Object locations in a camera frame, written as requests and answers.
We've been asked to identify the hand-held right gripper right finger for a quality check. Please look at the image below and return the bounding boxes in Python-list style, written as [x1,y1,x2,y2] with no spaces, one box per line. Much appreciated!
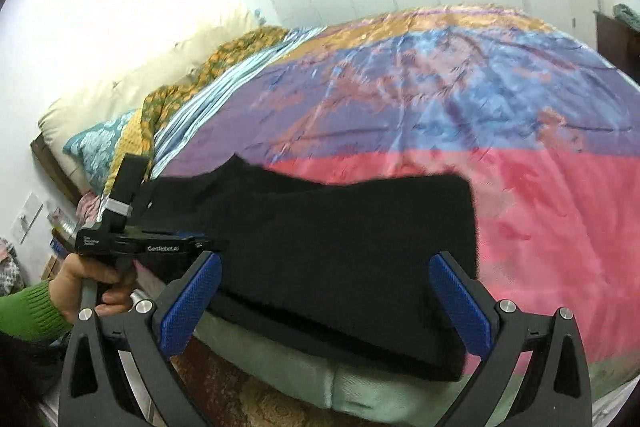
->
[429,252,593,427]

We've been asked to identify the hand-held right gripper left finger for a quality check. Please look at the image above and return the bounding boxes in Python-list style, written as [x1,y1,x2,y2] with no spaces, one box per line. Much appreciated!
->
[59,251,223,427]

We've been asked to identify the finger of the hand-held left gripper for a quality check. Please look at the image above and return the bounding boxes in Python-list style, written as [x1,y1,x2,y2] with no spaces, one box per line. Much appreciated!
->
[177,233,223,254]

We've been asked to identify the black pants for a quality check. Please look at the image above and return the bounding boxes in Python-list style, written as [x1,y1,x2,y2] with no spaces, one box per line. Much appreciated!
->
[132,154,481,383]

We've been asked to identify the person's left forearm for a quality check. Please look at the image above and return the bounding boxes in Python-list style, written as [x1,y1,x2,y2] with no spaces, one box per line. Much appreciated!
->
[0,279,73,343]

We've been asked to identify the person's left hand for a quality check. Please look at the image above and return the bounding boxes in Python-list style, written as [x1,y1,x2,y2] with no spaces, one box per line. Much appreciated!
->
[47,252,138,323]

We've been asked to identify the pink cloth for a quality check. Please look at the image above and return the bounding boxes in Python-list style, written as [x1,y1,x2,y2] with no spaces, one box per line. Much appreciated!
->
[75,192,108,220]

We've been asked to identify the teal patterned pillow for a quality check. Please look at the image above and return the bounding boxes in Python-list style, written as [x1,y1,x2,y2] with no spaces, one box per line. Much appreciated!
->
[62,109,138,192]

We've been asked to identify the patterned rug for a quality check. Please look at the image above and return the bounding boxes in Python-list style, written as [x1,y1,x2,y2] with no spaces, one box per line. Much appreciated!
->
[170,337,351,427]

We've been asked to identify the striped blue bed sheet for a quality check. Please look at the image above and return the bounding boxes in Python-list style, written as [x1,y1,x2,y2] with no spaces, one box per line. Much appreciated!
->
[150,27,326,168]

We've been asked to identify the cream headboard cushion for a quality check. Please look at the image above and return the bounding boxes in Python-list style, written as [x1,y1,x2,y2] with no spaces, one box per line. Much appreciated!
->
[39,7,261,142]

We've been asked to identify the yellow floral blanket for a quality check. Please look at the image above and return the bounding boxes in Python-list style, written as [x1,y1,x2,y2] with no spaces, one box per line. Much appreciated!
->
[102,24,296,208]

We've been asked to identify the colourful satin quilt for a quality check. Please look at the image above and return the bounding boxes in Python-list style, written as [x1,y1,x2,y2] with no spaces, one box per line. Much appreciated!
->
[150,4,640,413]

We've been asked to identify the dark wooden nightstand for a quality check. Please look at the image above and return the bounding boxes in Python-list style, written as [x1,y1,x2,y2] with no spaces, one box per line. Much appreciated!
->
[594,11,640,82]

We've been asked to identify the grey cloth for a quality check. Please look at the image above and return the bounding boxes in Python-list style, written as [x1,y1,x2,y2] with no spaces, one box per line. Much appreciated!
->
[614,3,640,28]

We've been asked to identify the white wall paper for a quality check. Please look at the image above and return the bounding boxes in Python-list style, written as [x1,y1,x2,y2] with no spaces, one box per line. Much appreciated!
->
[10,192,46,245]

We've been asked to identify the brown wooden bed frame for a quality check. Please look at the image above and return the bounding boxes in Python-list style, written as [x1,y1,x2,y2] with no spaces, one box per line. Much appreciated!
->
[30,132,83,208]

